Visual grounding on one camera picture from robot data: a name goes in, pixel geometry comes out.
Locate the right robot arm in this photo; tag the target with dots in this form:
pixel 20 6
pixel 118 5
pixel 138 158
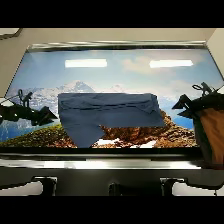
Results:
pixel 215 101

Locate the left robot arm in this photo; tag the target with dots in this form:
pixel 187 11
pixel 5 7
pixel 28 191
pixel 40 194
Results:
pixel 7 112

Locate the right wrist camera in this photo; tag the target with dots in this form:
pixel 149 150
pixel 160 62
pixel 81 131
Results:
pixel 203 88

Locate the blue shirt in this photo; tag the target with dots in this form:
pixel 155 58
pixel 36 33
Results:
pixel 106 111

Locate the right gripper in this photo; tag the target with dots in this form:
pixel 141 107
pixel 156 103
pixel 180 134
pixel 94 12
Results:
pixel 196 104

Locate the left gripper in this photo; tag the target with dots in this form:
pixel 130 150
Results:
pixel 27 114

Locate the silver frame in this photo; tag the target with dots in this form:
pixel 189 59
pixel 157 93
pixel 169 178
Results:
pixel 100 164

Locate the orange-brown garment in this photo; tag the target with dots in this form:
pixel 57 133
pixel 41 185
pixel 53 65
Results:
pixel 215 133

